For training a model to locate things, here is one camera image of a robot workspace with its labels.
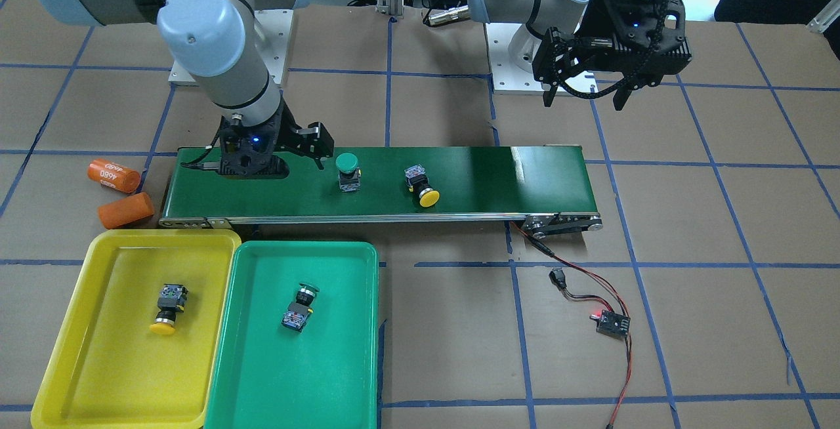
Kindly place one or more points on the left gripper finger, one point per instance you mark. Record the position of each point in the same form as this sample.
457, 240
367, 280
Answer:
623, 92
551, 83

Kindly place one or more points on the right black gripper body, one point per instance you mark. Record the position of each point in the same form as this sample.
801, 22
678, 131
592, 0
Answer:
289, 132

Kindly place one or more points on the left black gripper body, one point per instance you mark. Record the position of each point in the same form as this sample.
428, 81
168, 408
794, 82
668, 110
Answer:
598, 21

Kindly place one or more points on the green push button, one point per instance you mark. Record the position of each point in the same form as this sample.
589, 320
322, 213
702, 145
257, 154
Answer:
349, 172
300, 309

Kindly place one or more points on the yellow push button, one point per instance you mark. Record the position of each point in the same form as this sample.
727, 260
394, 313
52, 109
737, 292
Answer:
419, 186
171, 300

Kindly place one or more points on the orange cylinder with 4680 print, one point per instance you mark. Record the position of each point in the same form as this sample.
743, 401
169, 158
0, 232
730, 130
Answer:
113, 175

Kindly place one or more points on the plain orange cylinder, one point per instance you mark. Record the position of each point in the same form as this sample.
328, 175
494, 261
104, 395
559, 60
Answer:
126, 211

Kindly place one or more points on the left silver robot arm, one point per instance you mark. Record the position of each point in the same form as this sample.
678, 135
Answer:
537, 16

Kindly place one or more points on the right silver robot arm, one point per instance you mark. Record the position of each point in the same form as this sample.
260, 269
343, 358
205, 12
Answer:
216, 41

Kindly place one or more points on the green conveyor belt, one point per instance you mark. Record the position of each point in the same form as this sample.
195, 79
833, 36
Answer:
546, 190

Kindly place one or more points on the yellow plastic tray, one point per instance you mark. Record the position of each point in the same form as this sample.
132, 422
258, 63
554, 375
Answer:
107, 369

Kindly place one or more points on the green plastic tray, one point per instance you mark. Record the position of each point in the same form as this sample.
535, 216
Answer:
267, 376

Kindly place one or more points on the small black controller board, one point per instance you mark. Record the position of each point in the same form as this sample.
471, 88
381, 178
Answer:
612, 324

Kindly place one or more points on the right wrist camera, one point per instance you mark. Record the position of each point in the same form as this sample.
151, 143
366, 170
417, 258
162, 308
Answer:
240, 157

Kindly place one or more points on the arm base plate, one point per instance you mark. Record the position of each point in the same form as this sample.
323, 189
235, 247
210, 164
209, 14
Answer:
273, 29
511, 49

